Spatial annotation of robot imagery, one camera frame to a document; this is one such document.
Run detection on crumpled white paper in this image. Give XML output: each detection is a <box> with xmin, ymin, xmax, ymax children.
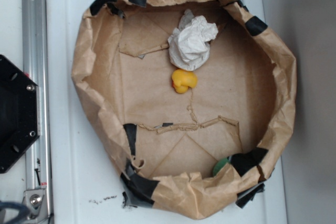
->
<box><xmin>168</xmin><ymin>9</ymin><xmax>218</xmax><ymax>71</ymax></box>

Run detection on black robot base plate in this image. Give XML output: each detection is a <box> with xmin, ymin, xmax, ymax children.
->
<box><xmin>1</xmin><ymin>55</ymin><xmax>39</xmax><ymax>174</ymax></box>

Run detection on aluminium extrusion rail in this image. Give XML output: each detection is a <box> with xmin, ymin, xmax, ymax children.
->
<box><xmin>22</xmin><ymin>0</ymin><xmax>54</xmax><ymax>223</ymax></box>

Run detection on dark cable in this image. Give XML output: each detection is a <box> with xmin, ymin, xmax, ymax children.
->
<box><xmin>0</xmin><ymin>201</ymin><xmax>32</xmax><ymax>224</ymax></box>

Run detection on yellow rubber duck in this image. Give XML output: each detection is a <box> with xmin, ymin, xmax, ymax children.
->
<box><xmin>171</xmin><ymin>69</ymin><xmax>198</xmax><ymax>94</ymax></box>

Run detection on brown paper bag bin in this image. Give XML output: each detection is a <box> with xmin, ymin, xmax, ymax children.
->
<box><xmin>71</xmin><ymin>0</ymin><xmax>297</xmax><ymax>220</ymax></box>

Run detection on metal corner bracket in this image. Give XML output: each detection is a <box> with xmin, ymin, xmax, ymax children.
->
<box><xmin>22</xmin><ymin>187</ymin><xmax>53</xmax><ymax>223</ymax></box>

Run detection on green round object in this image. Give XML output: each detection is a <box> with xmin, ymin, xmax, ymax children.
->
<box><xmin>212</xmin><ymin>157</ymin><xmax>230</xmax><ymax>177</ymax></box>

